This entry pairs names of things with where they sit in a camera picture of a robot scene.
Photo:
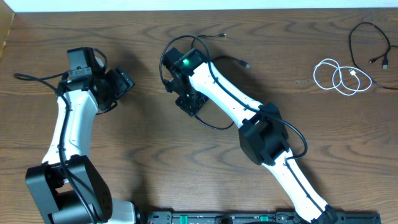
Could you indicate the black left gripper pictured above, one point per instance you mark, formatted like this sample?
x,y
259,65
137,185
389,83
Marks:
x,y
123,82

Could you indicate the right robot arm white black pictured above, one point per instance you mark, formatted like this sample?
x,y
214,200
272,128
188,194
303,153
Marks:
x,y
262,132

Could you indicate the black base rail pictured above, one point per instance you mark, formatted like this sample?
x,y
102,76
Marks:
x,y
167,217

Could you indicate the cardboard panel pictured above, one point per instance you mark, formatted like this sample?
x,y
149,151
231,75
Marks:
x,y
6,19

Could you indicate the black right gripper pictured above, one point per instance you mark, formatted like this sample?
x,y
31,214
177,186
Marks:
x,y
192,109

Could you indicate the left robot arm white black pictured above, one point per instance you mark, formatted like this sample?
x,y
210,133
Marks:
x,y
66,187

